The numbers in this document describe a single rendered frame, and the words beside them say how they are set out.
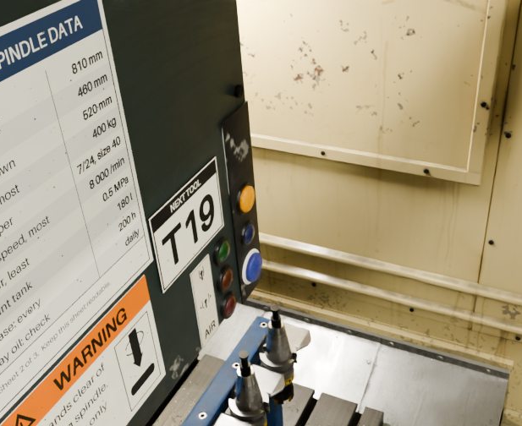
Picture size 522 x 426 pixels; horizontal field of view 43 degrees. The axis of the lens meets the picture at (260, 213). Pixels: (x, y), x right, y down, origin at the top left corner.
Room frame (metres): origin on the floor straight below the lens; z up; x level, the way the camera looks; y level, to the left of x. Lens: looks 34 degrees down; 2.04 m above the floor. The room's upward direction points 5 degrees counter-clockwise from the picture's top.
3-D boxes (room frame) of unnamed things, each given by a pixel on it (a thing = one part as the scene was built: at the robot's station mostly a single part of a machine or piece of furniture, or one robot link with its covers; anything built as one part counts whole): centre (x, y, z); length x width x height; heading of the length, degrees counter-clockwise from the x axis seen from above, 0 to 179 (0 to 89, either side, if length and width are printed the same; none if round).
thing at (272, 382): (0.74, 0.02, 1.21); 0.07 x 0.05 x 0.01; 61
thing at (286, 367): (0.79, -0.01, 1.21); 0.06 x 0.06 x 0.03
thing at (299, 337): (0.84, -0.04, 1.21); 0.07 x 0.05 x 0.01; 61
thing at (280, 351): (0.79, -0.01, 1.26); 0.04 x 0.04 x 0.07
